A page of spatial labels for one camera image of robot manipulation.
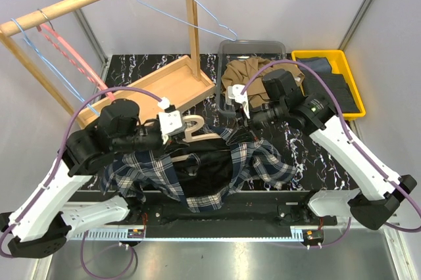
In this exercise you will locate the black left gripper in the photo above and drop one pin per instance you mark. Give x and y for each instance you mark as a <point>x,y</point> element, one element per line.
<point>163,146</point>

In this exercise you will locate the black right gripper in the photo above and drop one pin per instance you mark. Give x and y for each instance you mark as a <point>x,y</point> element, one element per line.
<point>252,122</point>

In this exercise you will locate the light wooden hanger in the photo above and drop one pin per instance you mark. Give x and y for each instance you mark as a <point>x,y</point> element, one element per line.
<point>197,145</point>

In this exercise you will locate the navy plaid skirt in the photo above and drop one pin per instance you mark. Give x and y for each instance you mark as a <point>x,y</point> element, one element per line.
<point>199,185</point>

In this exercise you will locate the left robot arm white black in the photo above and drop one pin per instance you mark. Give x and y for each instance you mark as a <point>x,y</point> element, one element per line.
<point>41,226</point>

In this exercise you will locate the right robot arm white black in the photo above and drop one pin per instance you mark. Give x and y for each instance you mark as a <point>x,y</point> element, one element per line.
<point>380,190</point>

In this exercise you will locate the pink plastic hanger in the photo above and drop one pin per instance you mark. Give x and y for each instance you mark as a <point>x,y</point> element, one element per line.
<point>61,45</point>

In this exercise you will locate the tan brown garment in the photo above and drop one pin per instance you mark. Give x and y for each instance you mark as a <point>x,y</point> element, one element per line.
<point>240,71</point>

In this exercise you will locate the wooden clothes rack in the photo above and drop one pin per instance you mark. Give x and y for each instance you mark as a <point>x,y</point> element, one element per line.
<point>183,81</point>

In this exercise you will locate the grey plastic bin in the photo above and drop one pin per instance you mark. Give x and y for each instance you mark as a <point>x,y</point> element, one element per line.
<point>240,50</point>

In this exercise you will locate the blue grey folded cloth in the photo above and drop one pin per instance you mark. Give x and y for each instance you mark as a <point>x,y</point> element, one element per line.
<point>318,64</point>

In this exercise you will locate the dark grey folded cloth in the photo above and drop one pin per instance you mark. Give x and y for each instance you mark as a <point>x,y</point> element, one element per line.
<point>336,84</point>

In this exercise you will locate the yellow plastic tray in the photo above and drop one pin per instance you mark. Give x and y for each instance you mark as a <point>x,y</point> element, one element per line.
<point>339,65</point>

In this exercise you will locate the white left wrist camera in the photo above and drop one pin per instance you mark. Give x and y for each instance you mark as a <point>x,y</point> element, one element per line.
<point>170,119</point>

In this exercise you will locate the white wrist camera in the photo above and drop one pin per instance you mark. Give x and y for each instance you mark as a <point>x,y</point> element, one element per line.
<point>236,95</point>
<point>170,119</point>

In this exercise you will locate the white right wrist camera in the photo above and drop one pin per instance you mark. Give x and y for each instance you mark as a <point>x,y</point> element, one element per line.
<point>236,95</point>

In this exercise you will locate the aluminium mounting rail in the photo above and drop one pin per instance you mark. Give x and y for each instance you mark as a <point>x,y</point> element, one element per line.
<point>233,222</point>

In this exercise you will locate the blue wire hanger left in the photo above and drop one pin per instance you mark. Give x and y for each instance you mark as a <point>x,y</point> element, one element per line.
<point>64,75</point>

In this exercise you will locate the blue wire hanger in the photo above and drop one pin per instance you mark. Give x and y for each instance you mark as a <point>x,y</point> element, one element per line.
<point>64,75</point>
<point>191,19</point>

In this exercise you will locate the blue wire hanger right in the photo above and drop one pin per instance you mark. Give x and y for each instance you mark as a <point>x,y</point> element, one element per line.
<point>191,19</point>

